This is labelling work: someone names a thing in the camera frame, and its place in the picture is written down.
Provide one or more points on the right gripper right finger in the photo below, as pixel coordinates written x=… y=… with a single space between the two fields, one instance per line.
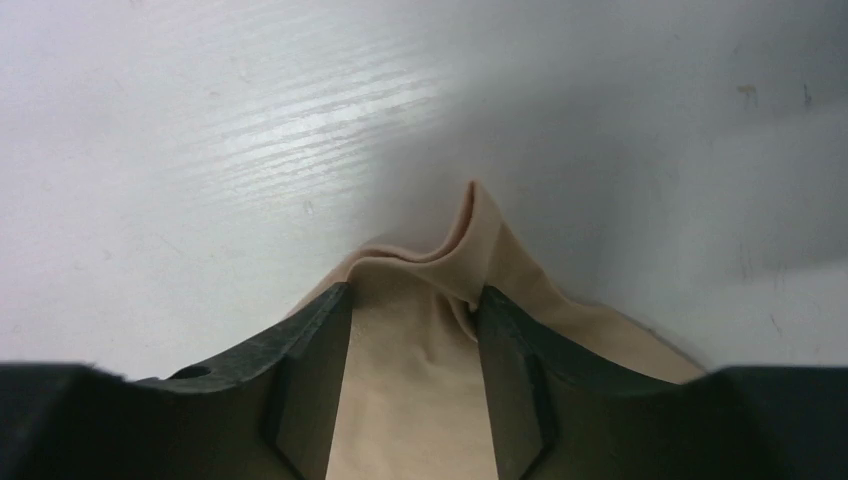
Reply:
x=560 y=411

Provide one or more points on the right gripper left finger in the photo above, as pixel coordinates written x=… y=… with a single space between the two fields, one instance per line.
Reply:
x=265 y=408

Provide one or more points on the beige t shirt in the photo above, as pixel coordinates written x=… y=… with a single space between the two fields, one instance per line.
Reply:
x=412 y=403

